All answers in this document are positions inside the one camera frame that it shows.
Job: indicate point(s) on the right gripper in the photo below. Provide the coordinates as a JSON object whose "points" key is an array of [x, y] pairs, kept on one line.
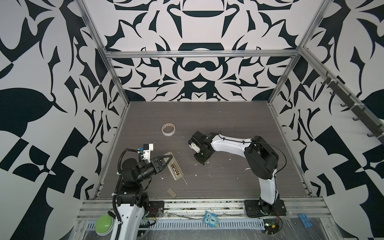
{"points": [[201, 160]]}

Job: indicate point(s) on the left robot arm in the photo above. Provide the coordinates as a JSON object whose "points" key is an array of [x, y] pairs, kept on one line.
{"points": [[130, 200]]}

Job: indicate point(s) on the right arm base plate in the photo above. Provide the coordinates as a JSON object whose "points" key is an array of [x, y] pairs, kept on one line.
{"points": [[260, 208]]}

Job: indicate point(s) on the small electronics board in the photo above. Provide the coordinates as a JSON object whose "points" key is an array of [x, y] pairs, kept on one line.
{"points": [[272, 226]]}

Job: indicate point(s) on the white remote control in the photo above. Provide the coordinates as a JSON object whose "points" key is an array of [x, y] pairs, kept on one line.
{"points": [[174, 167]]}

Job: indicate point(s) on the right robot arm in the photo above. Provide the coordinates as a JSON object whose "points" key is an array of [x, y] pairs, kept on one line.
{"points": [[262, 159]]}

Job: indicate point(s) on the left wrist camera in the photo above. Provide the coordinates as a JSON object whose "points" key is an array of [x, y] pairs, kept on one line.
{"points": [[145, 153]]}

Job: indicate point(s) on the green push button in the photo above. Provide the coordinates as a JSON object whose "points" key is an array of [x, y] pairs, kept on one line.
{"points": [[104, 225]]}

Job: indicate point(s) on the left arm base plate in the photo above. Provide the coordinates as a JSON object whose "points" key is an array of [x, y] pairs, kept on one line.
{"points": [[156, 208]]}

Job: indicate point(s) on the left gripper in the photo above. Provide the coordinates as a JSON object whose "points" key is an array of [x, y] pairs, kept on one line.
{"points": [[156, 165]]}

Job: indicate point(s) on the grey battery cover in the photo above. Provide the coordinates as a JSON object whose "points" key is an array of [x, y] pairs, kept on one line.
{"points": [[172, 193]]}

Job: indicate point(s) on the white slotted cable duct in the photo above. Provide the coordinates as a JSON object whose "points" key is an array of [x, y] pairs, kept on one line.
{"points": [[225, 224]]}

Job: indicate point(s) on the blue tape piece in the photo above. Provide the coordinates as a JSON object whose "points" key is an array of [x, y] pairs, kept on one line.
{"points": [[305, 220]]}

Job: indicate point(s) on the white masking tape roll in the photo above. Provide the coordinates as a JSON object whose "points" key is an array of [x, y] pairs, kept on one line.
{"points": [[168, 129]]}

